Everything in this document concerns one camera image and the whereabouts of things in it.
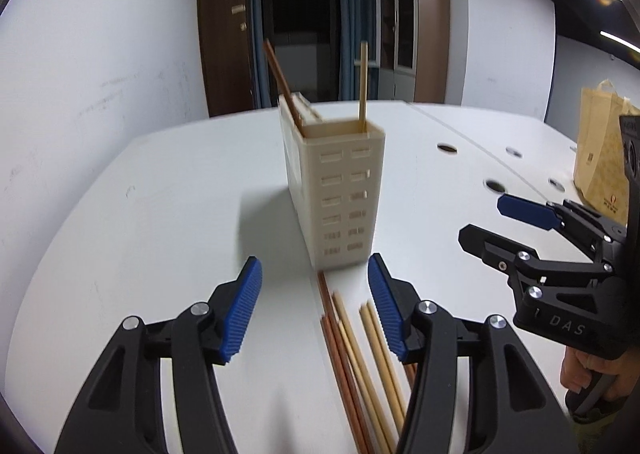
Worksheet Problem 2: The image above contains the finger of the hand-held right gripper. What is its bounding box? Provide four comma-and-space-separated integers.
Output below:
497, 193, 627, 266
458, 223, 615, 316

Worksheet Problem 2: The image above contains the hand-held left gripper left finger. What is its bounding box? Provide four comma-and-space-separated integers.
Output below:
54, 256, 263, 454

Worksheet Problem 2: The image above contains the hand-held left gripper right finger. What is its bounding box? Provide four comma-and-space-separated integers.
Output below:
367, 253, 578, 454

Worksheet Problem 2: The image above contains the light wooden chopstick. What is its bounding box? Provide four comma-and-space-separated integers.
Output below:
359, 306, 407, 432
332, 289, 396, 454
366, 300, 387, 336
357, 40, 369, 124

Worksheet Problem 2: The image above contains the cream slotted utensil holder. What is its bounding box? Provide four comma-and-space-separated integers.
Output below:
278, 91, 387, 269

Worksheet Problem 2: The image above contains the person's right hand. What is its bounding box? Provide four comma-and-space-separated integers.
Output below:
561, 347, 640, 403

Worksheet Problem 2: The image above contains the tan paper bag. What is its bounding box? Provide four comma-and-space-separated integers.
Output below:
573, 79, 640, 223

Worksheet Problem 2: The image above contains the ceiling light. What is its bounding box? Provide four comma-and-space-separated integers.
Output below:
599, 30, 640, 54

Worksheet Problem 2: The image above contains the glass door cabinet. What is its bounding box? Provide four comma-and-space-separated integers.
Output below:
354, 0, 452, 106

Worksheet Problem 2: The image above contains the blue curtain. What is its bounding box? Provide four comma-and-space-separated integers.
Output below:
247, 0, 275, 110
339, 0, 402, 101

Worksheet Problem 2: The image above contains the white low unit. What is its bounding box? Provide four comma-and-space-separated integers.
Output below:
274, 31, 342, 108

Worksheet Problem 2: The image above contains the dark brown wooden cabinet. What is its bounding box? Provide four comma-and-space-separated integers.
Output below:
196, 0, 261, 118

